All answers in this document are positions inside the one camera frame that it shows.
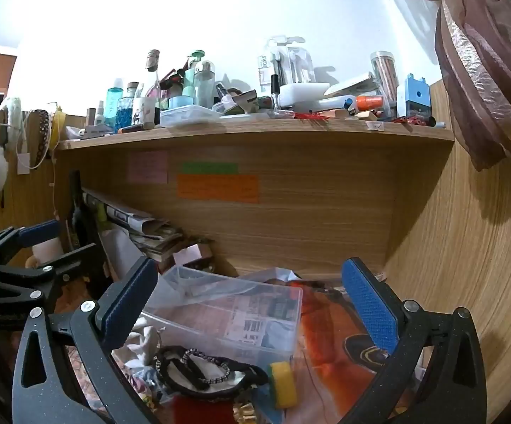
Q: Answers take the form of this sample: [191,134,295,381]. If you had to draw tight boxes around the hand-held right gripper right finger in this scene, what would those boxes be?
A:
[339,257,488,424]

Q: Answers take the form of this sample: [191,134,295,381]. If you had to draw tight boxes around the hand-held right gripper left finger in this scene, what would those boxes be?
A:
[12,256,159,424]

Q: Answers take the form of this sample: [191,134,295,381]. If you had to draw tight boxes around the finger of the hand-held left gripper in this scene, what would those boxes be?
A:
[0,220,60,266]
[0,243,101,314]

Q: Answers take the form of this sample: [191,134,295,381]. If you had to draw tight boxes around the white crumpled cloth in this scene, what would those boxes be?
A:
[114,318,168,367]

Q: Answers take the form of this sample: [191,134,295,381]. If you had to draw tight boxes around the orange printed cloth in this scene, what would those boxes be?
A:
[297,279,415,424]

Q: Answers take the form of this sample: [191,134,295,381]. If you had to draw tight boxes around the stack of newspapers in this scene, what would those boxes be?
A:
[82,188,186,271]

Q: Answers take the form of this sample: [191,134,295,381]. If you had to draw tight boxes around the small pink box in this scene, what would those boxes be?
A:
[172,243,215,271]

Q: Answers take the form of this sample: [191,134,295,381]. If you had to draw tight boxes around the clear plastic storage box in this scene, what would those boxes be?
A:
[138,265,305,365]

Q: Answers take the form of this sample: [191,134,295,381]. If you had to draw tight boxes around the patterned headband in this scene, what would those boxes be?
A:
[29,110,51,171]

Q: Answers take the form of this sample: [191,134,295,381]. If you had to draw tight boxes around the yellow green sponge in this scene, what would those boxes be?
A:
[268,361,298,408]

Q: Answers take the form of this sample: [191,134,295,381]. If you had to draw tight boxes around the pink sticky note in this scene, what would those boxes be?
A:
[127,151,169,184]

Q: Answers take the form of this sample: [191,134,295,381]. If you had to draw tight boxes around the white fluffy towel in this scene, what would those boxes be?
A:
[3,96,23,143]

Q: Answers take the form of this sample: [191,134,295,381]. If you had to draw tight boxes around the red cloth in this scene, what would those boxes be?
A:
[171,395,239,424]

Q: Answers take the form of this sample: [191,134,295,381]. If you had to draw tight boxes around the orange sticky note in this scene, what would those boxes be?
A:
[176,174,260,204]

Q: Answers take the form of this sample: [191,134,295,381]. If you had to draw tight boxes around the blue bead jar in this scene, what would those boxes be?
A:
[116,82,140,132]

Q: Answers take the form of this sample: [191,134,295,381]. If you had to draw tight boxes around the blue liquid bottle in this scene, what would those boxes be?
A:
[106,78,126,132]

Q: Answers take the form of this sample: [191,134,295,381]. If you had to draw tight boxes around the green sticky note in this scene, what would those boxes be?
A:
[181,162,239,175]

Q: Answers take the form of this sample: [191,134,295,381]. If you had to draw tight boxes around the white printed mug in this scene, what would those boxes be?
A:
[132,97,157,130]

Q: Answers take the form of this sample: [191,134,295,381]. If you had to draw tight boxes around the clear lidded flat container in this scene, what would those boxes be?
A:
[160,105,222,127]

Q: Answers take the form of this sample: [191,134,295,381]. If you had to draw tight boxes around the corked glass bottle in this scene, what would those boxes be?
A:
[145,50,161,98]

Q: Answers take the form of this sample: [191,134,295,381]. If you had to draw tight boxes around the orange tube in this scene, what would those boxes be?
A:
[356,95,384,111]

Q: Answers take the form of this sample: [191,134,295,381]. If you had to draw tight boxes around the wooden shelf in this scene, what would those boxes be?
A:
[56,112,456,152]

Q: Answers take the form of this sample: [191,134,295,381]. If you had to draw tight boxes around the blue plastic box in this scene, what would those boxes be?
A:
[397,73,430,120]

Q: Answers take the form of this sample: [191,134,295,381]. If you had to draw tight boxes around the green pump bottle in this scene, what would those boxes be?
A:
[182,49,206,98]

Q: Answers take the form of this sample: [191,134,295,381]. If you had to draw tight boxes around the clear bottle silver cap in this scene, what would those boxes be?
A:
[194,59,217,109]

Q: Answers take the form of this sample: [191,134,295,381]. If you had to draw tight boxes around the white rectangular box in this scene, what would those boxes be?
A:
[278,82,331,108]

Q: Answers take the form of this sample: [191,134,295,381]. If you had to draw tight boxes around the tall clear jar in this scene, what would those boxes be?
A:
[370,51,399,116]

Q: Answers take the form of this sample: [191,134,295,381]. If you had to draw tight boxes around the nail polish bottle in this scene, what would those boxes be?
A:
[270,74,282,114]

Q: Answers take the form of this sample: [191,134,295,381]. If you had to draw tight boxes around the brown sheer curtain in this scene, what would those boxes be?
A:
[348,0,511,172]

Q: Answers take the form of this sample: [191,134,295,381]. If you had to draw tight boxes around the clear blister packaging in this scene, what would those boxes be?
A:
[258,35,316,87]

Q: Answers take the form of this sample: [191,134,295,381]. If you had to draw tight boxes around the beaded bracelet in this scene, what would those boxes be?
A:
[182,349,232,390]

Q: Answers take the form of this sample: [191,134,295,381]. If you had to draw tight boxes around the black beaded bracelets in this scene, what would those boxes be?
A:
[154,345,269,400]

